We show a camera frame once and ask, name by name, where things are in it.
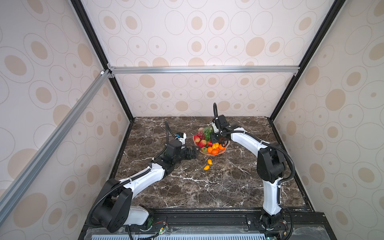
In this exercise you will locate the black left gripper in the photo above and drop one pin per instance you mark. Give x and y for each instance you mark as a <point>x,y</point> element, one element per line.
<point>194,155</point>

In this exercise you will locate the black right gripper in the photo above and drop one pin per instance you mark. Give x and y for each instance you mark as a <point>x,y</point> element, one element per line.
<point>213,139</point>

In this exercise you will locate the green fake grape bunch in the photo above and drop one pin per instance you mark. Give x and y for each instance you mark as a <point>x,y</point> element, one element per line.
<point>207,133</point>

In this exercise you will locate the pink scalloped fruit bowl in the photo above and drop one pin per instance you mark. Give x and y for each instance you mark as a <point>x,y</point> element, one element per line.
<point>220,152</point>

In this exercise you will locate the red fake grape bunch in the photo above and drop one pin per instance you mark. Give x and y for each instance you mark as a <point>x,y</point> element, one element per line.
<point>201,135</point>

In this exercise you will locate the red yellow-tipped fake strawberry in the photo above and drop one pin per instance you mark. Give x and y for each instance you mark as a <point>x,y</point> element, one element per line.
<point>196,138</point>

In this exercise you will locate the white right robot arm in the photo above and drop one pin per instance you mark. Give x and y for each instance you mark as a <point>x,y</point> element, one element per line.
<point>270,168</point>

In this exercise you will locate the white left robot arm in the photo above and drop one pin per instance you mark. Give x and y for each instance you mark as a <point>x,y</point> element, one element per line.
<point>113,206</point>

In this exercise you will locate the silver horizontal aluminium bar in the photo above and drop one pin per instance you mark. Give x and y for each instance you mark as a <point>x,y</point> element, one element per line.
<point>200,70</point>

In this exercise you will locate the silver diagonal aluminium bar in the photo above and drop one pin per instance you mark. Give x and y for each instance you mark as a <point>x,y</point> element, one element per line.
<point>34,167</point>

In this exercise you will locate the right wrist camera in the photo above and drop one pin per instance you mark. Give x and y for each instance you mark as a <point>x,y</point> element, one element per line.
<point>220,124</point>

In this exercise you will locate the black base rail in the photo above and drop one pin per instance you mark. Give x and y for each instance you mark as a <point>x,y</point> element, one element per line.
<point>296,224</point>

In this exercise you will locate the black vertical frame post right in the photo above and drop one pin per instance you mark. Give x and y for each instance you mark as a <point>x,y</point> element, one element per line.
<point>313,47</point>

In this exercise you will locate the black vertical frame post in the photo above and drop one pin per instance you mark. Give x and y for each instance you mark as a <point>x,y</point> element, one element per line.
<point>313,47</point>
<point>96,44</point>

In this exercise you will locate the black vertical frame post left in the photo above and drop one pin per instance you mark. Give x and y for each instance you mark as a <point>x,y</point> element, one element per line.
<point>96,44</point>

